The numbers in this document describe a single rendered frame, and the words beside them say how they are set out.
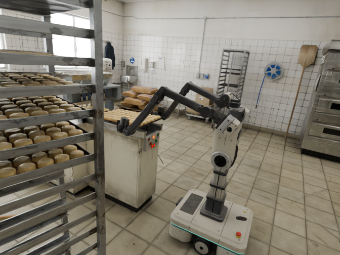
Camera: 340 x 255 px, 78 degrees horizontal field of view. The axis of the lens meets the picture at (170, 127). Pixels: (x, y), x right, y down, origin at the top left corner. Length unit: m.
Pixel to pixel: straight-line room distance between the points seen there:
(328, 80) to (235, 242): 3.35
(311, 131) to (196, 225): 3.24
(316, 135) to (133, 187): 3.51
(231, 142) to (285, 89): 4.01
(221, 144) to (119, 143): 0.96
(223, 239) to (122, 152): 1.14
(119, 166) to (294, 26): 4.64
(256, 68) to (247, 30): 0.89
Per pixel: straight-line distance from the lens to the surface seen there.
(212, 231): 1.90
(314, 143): 4.72
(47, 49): 1.20
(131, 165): 2.07
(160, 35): 6.58
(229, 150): 1.66
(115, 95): 2.63
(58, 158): 0.90
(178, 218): 1.96
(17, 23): 0.74
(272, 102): 5.58
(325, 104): 4.54
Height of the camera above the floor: 1.54
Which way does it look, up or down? 18 degrees down
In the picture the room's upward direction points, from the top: 5 degrees clockwise
